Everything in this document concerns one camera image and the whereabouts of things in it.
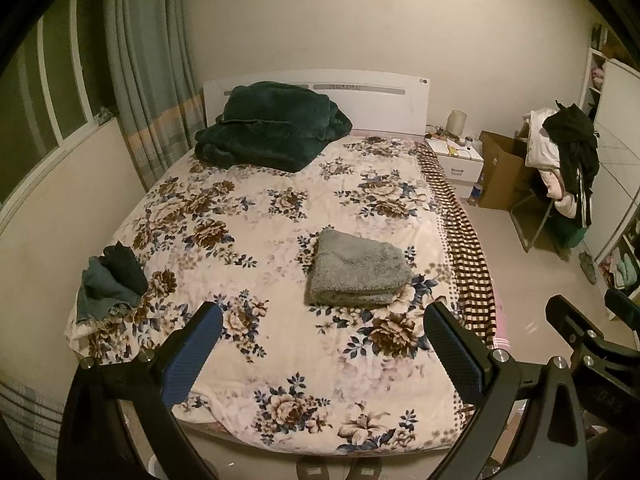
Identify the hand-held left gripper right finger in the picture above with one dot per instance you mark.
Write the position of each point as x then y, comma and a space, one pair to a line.
455, 355

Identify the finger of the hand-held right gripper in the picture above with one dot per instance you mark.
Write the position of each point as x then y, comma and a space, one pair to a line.
570, 317
625, 310

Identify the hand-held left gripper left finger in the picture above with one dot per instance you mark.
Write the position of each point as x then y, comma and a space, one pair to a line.
195, 355

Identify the grey fluffy blanket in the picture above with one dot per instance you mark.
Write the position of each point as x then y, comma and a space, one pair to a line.
355, 265

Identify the folded teal clothes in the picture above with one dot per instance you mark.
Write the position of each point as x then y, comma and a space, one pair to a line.
627, 270

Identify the grey shoes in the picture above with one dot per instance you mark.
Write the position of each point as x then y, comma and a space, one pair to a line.
588, 267

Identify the floral printed blanket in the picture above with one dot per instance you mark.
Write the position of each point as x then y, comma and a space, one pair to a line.
250, 270

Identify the dark green garment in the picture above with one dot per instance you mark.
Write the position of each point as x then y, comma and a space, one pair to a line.
125, 267

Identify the metal folding chair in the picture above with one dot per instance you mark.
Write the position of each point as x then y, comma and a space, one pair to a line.
537, 210

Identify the teal garment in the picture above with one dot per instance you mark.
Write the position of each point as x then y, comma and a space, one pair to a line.
100, 295

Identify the grey slipper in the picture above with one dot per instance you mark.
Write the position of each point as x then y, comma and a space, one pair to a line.
312, 470
365, 471

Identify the white wardrobe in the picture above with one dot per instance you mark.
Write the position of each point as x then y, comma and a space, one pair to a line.
617, 160

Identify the blue can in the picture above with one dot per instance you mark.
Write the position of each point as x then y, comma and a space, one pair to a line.
477, 194

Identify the brown cardboard box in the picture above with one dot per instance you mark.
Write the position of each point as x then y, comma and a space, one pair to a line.
502, 170

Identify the black garment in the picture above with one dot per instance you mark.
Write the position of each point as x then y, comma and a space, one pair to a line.
577, 150

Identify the white and pink clothes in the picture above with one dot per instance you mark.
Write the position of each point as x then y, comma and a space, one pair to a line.
537, 145

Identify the grey striped cloth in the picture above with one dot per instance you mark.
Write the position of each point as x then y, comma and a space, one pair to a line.
30, 415

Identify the white nightstand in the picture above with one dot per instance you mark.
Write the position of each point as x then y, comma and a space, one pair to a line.
460, 165

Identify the cream cylindrical lamp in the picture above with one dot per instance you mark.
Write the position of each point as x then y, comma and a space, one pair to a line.
456, 122

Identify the dark green blanket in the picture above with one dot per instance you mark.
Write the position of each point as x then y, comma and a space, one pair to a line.
270, 130

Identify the white headboard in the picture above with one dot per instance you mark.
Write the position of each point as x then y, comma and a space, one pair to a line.
380, 110

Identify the grey-green curtain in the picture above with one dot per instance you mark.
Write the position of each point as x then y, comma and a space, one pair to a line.
150, 60

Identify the white-framed window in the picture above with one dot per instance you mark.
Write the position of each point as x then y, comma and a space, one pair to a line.
50, 85

